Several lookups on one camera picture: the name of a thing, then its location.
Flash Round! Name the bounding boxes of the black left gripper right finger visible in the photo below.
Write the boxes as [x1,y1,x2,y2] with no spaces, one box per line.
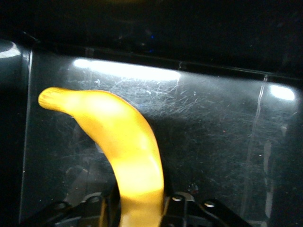
[162,170,175,216]

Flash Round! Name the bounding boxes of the black plastic box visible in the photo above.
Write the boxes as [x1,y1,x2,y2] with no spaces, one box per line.
[0,0,303,227]

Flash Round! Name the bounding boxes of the yellow banana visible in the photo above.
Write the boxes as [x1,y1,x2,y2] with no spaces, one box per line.
[37,87,165,227]

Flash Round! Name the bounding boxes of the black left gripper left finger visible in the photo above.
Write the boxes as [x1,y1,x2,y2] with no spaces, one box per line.
[100,184,123,227]

